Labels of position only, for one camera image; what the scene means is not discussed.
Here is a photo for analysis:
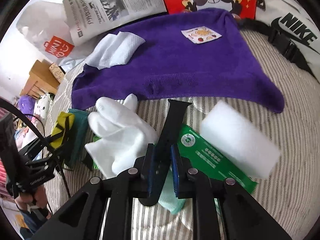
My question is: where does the grey Nike waist bag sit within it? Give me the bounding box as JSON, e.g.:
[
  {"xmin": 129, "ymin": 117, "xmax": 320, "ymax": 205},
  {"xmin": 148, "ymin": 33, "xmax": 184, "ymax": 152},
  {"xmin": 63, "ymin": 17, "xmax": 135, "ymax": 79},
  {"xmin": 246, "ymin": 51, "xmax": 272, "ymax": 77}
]
[{"xmin": 238, "ymin": 0, "xmax": 319, "ymax": 80}]

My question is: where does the white Miniso plastic bag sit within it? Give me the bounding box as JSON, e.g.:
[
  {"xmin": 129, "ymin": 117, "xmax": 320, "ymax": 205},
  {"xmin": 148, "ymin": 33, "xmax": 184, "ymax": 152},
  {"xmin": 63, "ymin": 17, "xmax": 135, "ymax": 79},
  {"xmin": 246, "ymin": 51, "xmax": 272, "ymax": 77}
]
[{"xmin": 16, "ymin": 1, "xmax": 101, "ymax": 73}]

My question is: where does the yellow mini pouch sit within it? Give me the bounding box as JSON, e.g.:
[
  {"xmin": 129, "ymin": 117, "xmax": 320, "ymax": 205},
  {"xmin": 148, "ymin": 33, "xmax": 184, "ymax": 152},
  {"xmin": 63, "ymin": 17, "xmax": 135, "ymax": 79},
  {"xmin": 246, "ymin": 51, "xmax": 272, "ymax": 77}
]
[{"xmin": 50, "ymin": 112, "xmax": 75, "ymax": 149}]

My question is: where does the patterned book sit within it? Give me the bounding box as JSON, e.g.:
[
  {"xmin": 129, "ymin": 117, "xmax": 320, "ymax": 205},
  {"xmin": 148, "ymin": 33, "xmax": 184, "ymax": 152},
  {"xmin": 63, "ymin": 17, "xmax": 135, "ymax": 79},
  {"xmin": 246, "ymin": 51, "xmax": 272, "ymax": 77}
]
[{"xmin": 49, "ymin": 63, "xmax": 65, "ymax": 83}]

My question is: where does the white sponge block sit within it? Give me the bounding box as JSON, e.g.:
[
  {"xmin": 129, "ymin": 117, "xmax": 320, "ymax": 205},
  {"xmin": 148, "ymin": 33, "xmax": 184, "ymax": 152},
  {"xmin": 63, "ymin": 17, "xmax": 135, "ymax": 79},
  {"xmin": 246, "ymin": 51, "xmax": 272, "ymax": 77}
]
[{"xmin": 200, "ymin": 100, "xmax": 280, "ymax": 179}]

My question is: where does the folded newspaper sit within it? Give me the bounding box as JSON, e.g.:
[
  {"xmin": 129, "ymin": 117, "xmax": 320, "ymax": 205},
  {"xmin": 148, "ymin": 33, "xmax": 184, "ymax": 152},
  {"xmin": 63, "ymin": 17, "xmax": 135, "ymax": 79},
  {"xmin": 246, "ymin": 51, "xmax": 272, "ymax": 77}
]
[{"xmin": 63, "ymin": 0, "xmax": 166, "ymax": 46}]

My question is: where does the person hand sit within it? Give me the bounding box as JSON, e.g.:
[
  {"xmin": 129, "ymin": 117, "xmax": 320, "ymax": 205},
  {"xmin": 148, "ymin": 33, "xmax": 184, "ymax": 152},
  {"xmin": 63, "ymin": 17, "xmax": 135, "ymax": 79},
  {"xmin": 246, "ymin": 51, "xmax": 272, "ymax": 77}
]
[{"xmin": 15, "ymin": 185, "xmax": 51, "ymax": 221}]

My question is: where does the white tissue paper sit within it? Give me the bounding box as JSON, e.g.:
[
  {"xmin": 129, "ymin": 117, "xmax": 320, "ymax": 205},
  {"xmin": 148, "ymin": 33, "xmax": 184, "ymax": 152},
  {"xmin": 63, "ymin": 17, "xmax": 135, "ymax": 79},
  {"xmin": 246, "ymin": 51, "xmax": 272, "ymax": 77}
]
[{"xmin": 85, "ymin": 31, "xmax": 145, "ymax": 70}]

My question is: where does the striped mattress cover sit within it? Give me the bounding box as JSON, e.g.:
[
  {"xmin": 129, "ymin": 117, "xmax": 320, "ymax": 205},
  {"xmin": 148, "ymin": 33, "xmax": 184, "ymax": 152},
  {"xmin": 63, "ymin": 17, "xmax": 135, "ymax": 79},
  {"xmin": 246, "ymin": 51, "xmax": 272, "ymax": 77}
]
[{"xmin": 45, "ymin": 29, "xmax": 319, "ymax": 239}]

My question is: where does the green packet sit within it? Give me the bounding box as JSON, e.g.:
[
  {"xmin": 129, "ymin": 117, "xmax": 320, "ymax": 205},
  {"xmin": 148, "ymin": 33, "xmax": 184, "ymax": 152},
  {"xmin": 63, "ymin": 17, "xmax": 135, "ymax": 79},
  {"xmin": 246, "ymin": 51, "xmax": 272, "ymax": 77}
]
[{"xmin": 177, "ymin": 124, "xmax": 257, "ymax": 193}]

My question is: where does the wooden chair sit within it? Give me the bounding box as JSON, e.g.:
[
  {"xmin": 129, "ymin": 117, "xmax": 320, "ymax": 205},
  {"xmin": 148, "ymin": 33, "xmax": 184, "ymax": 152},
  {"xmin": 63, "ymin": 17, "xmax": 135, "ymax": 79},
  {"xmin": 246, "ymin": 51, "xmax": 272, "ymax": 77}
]
[{"xmin": 20, "ymin": 60, "xmax": 60, "ymax": 99}]

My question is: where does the black cable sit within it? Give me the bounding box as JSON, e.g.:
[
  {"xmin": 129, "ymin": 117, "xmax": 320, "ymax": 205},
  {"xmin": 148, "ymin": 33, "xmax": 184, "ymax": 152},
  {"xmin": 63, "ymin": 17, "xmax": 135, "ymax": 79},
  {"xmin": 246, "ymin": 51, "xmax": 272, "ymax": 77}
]
[{"xmin": 0, "ymin": 97, "xmax": 72, "ymax": 214}]

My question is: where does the black watch strap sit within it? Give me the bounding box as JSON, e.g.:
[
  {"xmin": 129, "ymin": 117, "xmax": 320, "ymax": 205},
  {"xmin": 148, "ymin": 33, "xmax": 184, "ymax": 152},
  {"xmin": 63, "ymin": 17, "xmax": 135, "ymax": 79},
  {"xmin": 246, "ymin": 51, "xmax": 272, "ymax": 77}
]
[{"xmin": 138, "ymin": 99, "xmax": 193, "ymax": 207}]

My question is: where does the light green cloth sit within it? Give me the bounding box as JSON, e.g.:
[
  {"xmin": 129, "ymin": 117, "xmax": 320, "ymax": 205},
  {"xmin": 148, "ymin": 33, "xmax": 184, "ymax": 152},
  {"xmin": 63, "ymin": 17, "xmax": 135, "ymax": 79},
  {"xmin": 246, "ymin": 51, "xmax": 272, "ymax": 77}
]
[{"xmin": 158, "ymin": 170, "xmax": 185, "ymax": 215}]

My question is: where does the fruit print wet wipe sachet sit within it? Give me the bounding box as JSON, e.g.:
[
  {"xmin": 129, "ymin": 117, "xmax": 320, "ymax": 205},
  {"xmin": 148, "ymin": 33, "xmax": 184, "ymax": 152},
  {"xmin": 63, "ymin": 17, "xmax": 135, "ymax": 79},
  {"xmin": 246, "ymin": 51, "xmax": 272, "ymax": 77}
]
[{"xmin": 181, "ymin": 26, "xmax": 222, "ymax": 44}]

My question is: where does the purple towel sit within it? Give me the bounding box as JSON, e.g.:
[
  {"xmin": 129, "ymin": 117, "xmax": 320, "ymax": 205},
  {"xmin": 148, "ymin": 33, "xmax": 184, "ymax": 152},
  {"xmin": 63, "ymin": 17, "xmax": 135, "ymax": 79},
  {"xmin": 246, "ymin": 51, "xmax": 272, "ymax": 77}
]
[{"xmin": 71, "ymin": 9, "xmax": 284, "ymax": 113}]

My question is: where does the teal striped cloth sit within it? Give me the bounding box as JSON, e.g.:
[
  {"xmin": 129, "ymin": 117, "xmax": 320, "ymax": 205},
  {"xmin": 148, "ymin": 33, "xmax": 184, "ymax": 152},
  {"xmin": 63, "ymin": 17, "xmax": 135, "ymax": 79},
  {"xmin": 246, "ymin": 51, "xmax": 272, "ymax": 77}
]
[{"xmin": 64, "ymin": 108, "xmax": 88, "ymax": 170}]

